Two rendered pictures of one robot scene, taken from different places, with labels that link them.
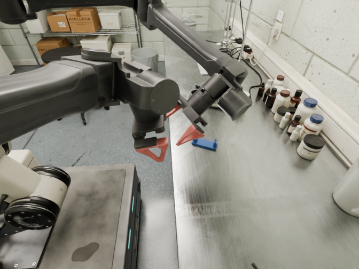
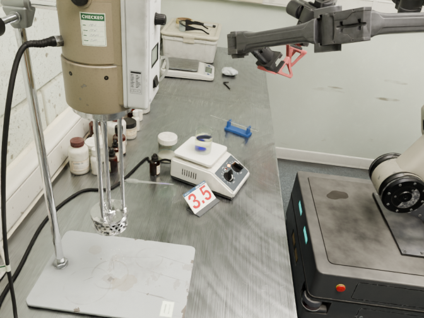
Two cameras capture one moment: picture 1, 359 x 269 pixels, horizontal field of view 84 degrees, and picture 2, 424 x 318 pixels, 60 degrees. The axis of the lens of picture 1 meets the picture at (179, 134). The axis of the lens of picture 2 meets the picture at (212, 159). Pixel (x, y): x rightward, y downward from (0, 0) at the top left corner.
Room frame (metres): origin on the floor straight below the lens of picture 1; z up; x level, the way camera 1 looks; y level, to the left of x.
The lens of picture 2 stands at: (1.78, -0.06, 1.38)
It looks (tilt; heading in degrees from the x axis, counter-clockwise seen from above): 32 degrees down; 186
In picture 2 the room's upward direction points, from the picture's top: 7 degrees clockwise
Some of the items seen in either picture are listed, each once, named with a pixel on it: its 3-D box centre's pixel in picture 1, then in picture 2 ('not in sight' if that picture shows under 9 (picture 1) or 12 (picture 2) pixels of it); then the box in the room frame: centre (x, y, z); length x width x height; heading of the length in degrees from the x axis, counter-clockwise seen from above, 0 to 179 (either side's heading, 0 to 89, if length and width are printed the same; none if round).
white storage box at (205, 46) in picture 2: not in sight; (192, 40); (-0.33, -0.47, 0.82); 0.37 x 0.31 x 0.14; 5
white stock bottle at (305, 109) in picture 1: (304, 113); not in sight; (0.69, -0.53, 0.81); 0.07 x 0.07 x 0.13
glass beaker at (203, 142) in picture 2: not in sight; (204, 140); (0.89, -0.18, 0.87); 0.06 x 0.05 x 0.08; 31
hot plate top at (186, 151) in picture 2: not in sight; (200, 151); (0.88, -0.18, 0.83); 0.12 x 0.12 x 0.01; 74
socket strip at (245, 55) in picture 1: (241, 46); not in sight; (1.63, -0.48, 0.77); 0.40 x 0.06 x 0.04; 5
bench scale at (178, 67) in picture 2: not in sight; (188, 68); (0.02, -0.41, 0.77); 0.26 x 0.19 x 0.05; 98
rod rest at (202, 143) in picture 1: (204, 141); (238, 127); (0.57, -0.10, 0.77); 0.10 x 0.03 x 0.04; 69
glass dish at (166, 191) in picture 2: not in sight; (167, 189); (0.99, -0.25, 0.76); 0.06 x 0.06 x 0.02
